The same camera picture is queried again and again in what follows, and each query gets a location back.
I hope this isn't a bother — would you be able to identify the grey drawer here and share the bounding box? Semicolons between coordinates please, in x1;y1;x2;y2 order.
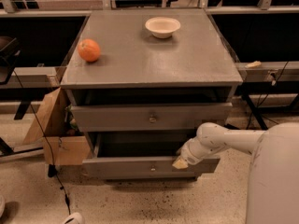
71;103;233;132
83;130;220;180

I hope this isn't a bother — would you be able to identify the white paper bowl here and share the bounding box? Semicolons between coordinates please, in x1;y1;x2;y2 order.
145;17;180;39

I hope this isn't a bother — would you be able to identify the white shoe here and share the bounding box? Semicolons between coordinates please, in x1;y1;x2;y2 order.
62;212;85;224

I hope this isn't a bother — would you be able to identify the small yellow foam piece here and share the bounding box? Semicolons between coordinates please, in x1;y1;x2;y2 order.
245;61;262;68

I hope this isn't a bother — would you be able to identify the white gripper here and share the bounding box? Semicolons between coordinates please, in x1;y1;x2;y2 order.
172;138;207;170

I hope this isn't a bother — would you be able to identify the grey top drawer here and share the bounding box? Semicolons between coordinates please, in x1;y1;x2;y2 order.
71;103;233;132

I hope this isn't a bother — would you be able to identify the cardboard box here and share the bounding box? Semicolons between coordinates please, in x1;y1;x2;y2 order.
23;89;90;165

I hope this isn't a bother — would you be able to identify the grey drawer cabinet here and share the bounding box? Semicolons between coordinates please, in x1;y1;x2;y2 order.
60;8;244;182

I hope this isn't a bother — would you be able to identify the black cable on floor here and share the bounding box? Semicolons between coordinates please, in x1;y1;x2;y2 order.
12;68;73;217

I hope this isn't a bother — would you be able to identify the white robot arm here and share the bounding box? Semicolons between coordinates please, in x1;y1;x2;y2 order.
173;122;299;224

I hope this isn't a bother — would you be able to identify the orange fruit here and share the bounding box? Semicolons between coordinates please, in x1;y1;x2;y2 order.
77;39;101;63

